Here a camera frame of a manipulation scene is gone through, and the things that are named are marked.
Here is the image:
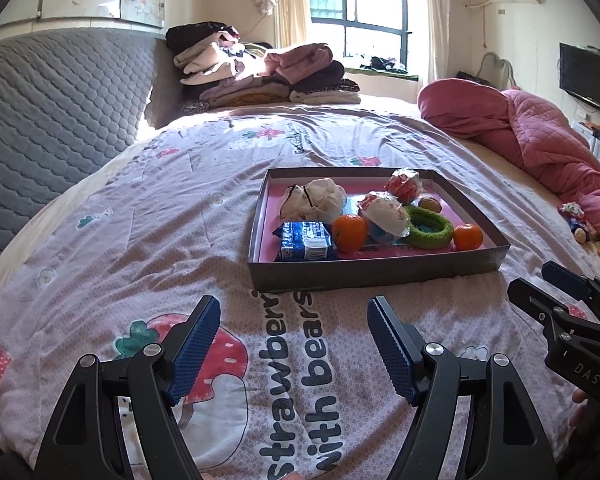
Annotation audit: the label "shallow grey cardboard box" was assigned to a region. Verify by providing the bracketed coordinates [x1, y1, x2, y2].
[247, 167, 511, 293]

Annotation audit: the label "green fuzzy ring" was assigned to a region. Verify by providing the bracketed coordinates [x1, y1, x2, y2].
[402, 205, 454, 250]

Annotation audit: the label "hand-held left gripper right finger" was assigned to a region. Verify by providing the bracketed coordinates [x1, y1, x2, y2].
[367, 295, 553, 480]

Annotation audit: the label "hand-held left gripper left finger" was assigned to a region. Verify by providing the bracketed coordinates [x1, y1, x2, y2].
[32, 295, 222, 480]

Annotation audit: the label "pink quilt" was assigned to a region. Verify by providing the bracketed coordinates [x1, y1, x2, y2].
[416, 79, 600, 256]

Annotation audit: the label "pile of folded clothes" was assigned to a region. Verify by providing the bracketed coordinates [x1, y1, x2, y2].
[165, 21, 362, 108]

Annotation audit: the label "orange tangerine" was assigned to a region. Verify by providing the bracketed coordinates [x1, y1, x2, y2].
[453, 222, 483, 252]
[331, 214, 369, 253]

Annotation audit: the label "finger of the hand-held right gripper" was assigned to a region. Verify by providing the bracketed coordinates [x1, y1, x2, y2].
[507, 277, 600, 347]
[540, 259, 600, 329]

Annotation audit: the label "person's right hand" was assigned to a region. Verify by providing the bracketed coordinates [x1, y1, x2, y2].
[569, 389, 593, 428]

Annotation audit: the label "cream curtain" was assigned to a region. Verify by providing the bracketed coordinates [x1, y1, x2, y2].
[420, 0, 453, 81]
[252, 0, 313, 51]

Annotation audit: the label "translucent white plastic bag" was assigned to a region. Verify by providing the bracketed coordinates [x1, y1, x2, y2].
[280, 178, 347, 224]

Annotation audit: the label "grey quilted headboard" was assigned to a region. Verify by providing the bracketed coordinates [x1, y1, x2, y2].
[0, 27, 181, 291]

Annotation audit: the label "dark clothes on windowsill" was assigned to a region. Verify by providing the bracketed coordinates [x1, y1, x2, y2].
[360, 55, 410, 73]

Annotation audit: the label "strawberry printed blanket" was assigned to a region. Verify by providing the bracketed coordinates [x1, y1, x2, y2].
[0, 102, 600, 480]

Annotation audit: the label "black television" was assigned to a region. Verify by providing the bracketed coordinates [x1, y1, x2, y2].
[559, 42, 600, 121]

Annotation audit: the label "white egg-shaped package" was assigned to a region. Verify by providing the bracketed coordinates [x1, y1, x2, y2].
[356, 191, 412, 238]

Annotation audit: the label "red egg-shaped package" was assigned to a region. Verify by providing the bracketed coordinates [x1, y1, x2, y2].
[385, 167, 423, 206]

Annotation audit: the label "small toy figure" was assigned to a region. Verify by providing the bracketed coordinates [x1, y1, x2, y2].
[557, 201, 593, 243]

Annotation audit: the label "blue snack packet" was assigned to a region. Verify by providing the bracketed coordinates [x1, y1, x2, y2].
[272, 221, 338, 262]

